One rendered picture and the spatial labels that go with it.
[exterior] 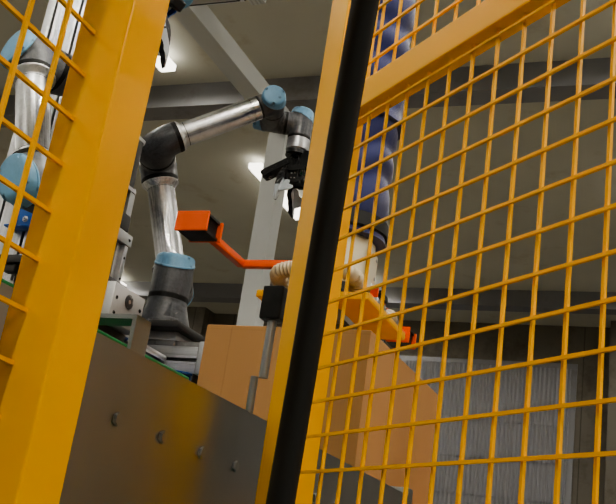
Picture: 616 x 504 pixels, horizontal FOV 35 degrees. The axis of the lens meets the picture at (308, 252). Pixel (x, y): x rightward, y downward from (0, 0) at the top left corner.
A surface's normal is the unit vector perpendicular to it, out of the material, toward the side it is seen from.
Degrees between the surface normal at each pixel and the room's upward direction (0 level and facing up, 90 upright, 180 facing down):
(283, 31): 180
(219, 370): 90
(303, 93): 90
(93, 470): 90
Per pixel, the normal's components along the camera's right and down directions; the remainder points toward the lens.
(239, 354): -0.36, -0.36
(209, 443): 0.92, 0.00
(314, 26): -0.14, 0.93
